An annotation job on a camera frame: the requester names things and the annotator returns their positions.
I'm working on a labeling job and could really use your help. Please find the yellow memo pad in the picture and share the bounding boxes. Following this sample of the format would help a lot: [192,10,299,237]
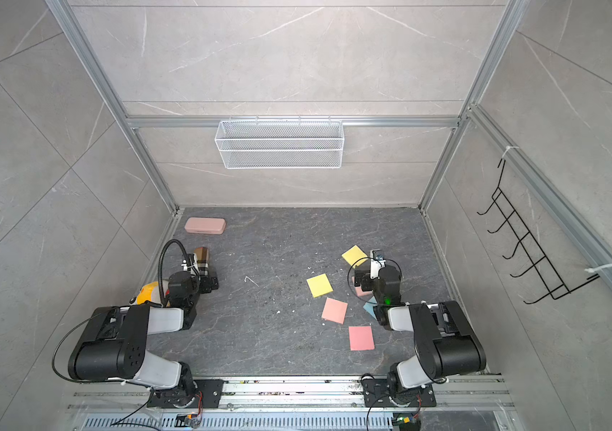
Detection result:
[307,274,333,298]
[342,245,368,268]

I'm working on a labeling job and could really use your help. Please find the pink memo pad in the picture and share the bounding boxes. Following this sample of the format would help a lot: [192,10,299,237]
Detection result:
[354,287,372,297]
[321,298,348,324]
[348,326,375,351]

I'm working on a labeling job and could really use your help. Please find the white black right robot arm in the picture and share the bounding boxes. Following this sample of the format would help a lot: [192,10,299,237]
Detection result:
[347,255,487,406]

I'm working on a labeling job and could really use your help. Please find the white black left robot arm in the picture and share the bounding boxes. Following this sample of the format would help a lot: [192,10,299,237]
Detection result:
[51,239,219,411]

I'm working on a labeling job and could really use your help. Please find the blue memo pad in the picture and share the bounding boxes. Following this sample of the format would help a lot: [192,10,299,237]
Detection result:
[363,297,377,320]

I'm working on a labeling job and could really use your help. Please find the brown plaid cylinder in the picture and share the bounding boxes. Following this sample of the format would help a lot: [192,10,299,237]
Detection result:
[194,247,209,266]

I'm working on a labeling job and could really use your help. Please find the yellow plush toy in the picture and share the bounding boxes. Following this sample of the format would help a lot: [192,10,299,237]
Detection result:
[134,281,161,305]

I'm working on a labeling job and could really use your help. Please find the pink eraser case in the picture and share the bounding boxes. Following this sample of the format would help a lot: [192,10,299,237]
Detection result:
[184,217,227,235]

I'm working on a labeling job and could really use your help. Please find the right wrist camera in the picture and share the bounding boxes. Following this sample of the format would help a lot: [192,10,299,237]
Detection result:
[369,250,386,279]

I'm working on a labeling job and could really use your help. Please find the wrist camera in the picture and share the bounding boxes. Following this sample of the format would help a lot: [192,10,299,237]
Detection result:
[181,254,200,276]
[369,250,386,279]

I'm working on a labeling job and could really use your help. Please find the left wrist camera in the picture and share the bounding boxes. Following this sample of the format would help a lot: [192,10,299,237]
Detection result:
[181,254,200,276]

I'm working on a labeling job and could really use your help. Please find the white wire mesh basket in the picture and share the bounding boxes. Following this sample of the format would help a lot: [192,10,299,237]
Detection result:
[214,120,346,170]

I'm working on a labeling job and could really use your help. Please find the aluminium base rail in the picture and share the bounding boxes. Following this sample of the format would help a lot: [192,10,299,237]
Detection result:
[58,375,523,430]

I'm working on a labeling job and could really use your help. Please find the black wire hook rack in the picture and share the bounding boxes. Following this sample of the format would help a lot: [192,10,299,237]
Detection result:
[477,159,601,305]

